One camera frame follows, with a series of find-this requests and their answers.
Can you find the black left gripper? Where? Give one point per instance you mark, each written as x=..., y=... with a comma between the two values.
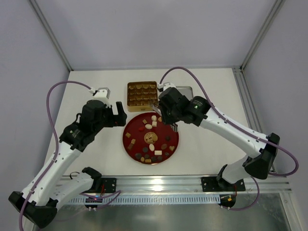
x=112, y=118

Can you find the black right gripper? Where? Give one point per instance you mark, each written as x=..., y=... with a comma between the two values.
x=165, y=113

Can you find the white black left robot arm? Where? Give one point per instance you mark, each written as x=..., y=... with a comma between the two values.
x=41, y=199

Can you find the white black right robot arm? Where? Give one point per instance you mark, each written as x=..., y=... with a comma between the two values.
x=259, y=148

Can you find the white round chocolate top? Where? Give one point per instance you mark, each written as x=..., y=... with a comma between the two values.
x=154, y=118

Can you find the white oval chocolate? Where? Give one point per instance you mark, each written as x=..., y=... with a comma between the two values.
x=148, y=126
x=151, y=147

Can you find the gold chocolate tin box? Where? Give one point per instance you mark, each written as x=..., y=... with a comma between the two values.
x=140, y=95

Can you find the brown oval chocolate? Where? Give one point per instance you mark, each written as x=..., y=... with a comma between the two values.
x=164, y=146

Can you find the white oval chocolate centre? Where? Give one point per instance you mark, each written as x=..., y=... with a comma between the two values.
x=151, y=147

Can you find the white bar chocolate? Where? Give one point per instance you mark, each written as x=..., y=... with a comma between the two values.
x=158, y=152

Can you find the dark square chocolate bottom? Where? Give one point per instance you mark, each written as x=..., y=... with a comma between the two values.
x=153, y=158

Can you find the round red tray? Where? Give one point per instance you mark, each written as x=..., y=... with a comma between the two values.
x=155, y=135

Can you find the silver tin lid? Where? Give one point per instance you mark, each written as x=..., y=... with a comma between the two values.
x=186, y=91

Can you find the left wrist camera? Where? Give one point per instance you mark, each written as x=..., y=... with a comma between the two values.
x=102, y=93

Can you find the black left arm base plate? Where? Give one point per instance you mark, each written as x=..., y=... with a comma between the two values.
x=106, y=185

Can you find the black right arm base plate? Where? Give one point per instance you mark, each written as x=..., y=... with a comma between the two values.
x=211, y=184

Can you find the white slotted cable duct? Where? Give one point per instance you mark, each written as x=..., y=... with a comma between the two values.
x=147, y=199

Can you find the aluminium mounting rail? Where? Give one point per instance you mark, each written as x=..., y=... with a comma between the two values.
x=192, y=184

